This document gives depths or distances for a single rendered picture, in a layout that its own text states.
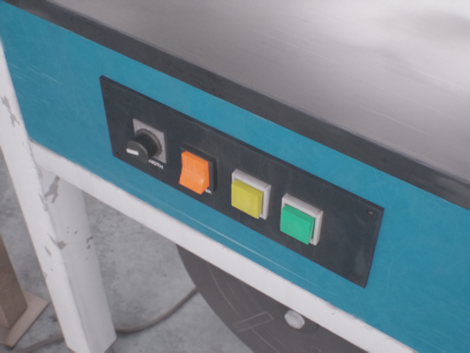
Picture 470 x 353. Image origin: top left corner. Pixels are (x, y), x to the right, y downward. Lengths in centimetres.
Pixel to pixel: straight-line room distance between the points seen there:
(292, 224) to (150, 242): 83
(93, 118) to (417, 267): 30
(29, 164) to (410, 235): 44
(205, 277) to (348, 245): 54
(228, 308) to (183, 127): 56
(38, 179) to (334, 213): 38
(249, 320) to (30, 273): 46
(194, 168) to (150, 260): 77
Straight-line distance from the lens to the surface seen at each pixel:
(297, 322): 89
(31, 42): 63
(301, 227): 51
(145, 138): 56
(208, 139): 53
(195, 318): 122
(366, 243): 50
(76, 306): 97
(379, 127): 45
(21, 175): 80
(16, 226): 140
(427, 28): 54
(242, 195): 52
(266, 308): 99
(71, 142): 68
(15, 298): 123
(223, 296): 104
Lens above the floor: 103
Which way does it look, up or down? 46 degrees down
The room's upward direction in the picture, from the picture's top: straight up
